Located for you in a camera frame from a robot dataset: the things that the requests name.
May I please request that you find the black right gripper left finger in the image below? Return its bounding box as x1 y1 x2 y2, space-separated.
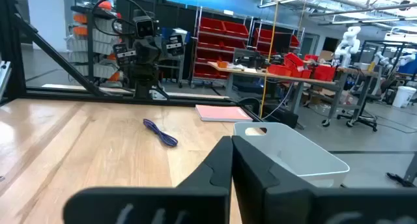
63 135 234 224

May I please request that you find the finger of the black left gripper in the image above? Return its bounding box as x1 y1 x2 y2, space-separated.
165 34 186 57
112 43 137 67

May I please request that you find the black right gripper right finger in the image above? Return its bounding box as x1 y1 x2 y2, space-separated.
231 135 417 224

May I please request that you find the shelf with white orange bins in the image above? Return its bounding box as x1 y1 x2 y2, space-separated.
66 1 124 88

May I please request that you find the metal rack with red bins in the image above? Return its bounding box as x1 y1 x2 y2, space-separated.
252 18 306 59
190 5 253 88

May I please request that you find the white plastic bin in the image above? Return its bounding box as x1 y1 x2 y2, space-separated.
233 121 351 189

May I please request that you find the black machine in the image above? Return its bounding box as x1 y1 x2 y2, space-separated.
233 48 262 70

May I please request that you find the pink notebook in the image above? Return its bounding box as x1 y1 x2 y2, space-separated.
194 104 254 123

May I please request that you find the black box on floor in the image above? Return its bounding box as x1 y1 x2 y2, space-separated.
263 103 299 130

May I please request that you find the red plastic storage bin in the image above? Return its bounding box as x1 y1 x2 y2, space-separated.
313 64 337 82
268 64 293 77
284 52 306 69

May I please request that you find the wooden work table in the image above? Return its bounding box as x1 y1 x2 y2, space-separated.
207 61 379 128

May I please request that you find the cardboard box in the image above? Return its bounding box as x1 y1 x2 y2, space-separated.
317 49 335 64

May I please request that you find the white bucket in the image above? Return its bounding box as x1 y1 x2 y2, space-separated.
392 85 417 108

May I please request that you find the white robot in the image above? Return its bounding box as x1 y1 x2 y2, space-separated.
334 25 362 68

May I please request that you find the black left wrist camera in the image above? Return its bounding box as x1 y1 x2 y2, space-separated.
132 15 156 39

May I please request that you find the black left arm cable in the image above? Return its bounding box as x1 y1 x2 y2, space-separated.
92 0 151 36

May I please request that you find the yellow hanging cable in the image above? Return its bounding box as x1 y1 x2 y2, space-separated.
259 0 282 119

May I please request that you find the black metal table frame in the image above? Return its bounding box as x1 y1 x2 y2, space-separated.
0 0 265 122

